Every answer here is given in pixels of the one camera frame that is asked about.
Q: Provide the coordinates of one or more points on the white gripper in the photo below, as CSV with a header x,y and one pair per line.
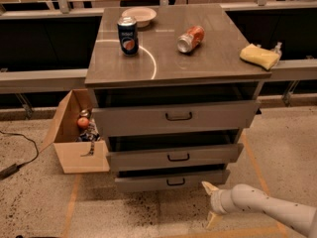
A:
x,y
216,201

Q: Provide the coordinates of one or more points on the grey bottom drawer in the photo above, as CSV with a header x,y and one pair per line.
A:
x,y
162,182

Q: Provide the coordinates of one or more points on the grey drawer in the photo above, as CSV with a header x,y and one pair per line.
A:
x,y
168,119
173,158
162,182

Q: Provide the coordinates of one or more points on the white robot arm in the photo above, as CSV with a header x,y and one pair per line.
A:
x,y
245,198

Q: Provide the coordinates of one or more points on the grey middle drawer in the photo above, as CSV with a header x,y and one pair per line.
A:
x,y
173,158

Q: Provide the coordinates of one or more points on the grey drawer cabinet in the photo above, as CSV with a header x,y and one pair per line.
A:
x,y
159,74

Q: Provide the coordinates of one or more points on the grey top drawer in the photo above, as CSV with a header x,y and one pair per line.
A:
x,y
168,119

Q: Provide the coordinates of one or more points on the crumpled blue snack bag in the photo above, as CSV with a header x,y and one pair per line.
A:
x,y
90,134

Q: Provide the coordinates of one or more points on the red apple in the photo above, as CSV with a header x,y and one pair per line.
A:
x,y
83,122

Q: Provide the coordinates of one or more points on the cardboard box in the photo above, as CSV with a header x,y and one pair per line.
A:
x,y
75,157

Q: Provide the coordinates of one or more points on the yellow sponge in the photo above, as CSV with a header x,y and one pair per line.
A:
x,y
259,56

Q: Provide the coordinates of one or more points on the orange soda can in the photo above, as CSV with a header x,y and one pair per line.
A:
x,y
188,41

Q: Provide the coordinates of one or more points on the clear spray bottle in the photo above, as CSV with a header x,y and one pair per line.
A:
x,y
277,49

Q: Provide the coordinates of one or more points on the blue soda can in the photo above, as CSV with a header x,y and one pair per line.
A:
x,y
128,35

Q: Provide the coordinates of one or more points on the white bowl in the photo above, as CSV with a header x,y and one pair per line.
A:
x,y
143,15

